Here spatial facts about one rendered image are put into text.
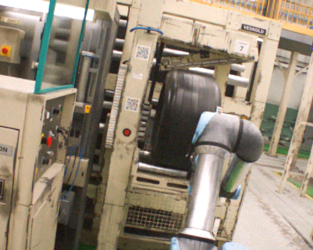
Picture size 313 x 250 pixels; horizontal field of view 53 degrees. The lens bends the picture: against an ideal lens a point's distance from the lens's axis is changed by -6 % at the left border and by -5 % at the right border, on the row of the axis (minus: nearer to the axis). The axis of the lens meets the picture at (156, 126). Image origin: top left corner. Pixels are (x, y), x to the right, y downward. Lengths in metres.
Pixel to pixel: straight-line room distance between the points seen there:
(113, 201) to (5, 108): 1.07
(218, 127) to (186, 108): 0.62
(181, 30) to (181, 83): 0.50
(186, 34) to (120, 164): 0.90
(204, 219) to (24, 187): 0.58
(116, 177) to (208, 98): 0.69
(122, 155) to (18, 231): 0.88
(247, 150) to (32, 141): 0.68
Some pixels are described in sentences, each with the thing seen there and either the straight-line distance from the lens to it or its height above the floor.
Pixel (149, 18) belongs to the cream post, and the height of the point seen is 1.70.
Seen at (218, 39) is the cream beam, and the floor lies 1.71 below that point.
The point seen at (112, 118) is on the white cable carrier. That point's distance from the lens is 1.86.
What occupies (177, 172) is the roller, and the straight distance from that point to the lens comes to 1.84.
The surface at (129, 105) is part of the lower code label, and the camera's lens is 1.83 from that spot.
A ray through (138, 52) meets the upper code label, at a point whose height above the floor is 1.51.
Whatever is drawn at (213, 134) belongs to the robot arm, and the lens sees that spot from 1.04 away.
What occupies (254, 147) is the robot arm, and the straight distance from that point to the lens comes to 1.09.
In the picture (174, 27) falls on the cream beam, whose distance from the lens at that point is 2.12.
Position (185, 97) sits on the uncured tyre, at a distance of 1.68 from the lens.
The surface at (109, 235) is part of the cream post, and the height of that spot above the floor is 0.42.
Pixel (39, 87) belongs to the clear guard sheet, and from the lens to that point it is 1.05.
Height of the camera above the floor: 1.38
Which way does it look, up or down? 8 degrees down
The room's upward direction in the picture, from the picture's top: 11 degrees clockwise
